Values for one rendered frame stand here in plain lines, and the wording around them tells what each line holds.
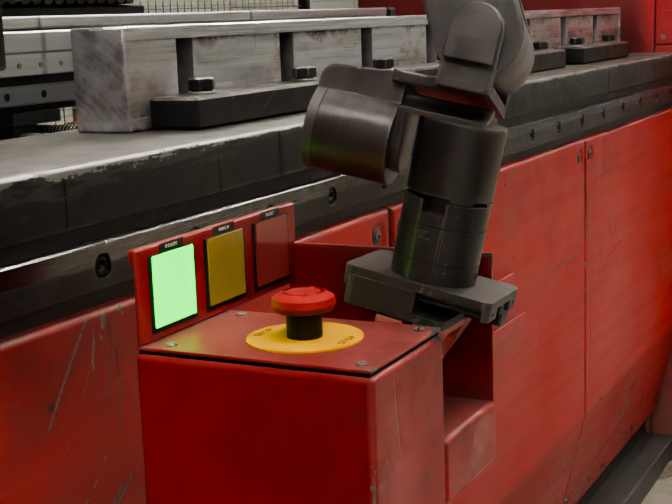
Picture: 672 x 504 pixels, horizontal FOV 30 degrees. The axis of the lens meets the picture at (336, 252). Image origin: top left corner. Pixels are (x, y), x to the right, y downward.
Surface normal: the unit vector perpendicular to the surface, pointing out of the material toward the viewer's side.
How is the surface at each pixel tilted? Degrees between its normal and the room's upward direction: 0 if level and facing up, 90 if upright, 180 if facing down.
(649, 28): 90
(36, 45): 90
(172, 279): 90
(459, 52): 74
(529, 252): 90
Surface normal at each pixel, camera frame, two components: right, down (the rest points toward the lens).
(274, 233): 0.89, 0.05
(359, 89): -0.25, -0.08
